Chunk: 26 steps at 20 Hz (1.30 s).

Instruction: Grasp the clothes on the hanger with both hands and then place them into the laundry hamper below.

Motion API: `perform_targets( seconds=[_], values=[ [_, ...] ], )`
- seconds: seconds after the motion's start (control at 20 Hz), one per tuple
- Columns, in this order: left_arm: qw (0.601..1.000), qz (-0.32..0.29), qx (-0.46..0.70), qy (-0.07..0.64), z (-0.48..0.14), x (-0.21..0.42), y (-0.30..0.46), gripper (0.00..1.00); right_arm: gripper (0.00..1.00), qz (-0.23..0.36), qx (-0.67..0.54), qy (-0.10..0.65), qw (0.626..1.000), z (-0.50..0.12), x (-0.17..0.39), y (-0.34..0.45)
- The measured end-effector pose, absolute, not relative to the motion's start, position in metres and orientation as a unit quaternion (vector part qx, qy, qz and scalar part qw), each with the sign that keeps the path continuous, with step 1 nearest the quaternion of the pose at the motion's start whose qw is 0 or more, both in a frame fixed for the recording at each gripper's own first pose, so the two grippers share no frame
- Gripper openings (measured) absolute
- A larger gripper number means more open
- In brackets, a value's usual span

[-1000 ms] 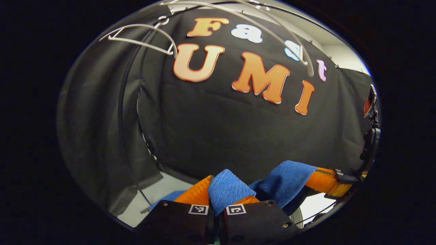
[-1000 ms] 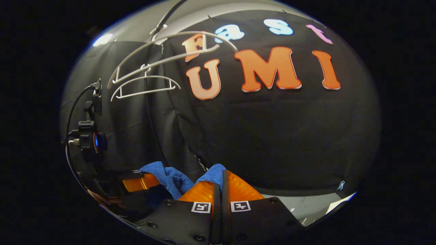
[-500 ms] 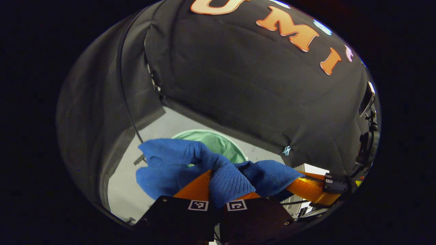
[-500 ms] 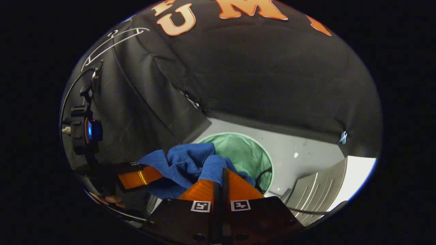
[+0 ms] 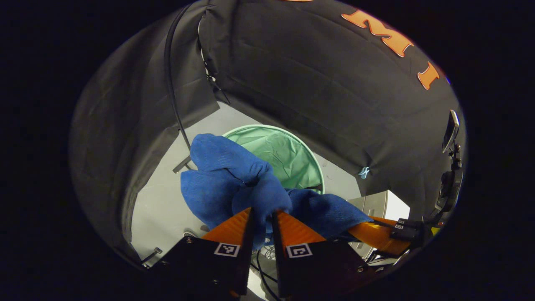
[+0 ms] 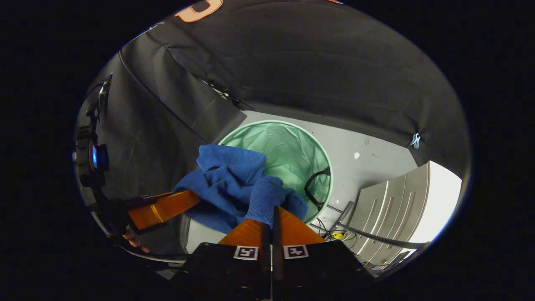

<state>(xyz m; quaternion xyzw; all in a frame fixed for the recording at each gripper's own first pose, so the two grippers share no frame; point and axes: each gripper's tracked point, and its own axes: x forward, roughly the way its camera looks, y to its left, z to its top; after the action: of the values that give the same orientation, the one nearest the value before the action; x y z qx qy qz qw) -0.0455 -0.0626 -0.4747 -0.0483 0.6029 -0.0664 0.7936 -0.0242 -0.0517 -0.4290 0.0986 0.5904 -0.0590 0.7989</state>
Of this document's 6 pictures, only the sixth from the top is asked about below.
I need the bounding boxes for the black metal pole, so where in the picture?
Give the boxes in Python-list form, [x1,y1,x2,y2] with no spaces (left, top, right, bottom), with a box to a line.
[338,223,431,250]

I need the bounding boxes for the black backdrop cloth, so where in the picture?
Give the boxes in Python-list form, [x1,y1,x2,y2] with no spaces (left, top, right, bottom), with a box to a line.
[75,0,471,256]

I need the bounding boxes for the blue corduroy jacket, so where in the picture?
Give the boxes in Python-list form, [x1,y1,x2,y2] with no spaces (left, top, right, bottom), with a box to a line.
[173,144,308,234]

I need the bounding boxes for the green laundry hamper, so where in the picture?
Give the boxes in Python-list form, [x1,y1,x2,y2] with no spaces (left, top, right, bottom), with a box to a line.
[218,120,334,225]

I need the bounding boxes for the grey ribbed metal panel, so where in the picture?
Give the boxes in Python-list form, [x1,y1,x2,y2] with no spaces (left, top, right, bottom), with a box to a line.
[334,161,432,268]

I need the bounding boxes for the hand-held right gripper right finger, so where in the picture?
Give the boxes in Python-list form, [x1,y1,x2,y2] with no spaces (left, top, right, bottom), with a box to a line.
[272,206,375,301]

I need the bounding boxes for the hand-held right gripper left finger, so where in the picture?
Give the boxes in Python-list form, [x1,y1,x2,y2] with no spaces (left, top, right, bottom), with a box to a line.
[176,219,273,301]

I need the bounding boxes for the black floor cables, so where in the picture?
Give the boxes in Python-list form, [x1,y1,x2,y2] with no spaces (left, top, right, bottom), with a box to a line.
[309,217,364,251]

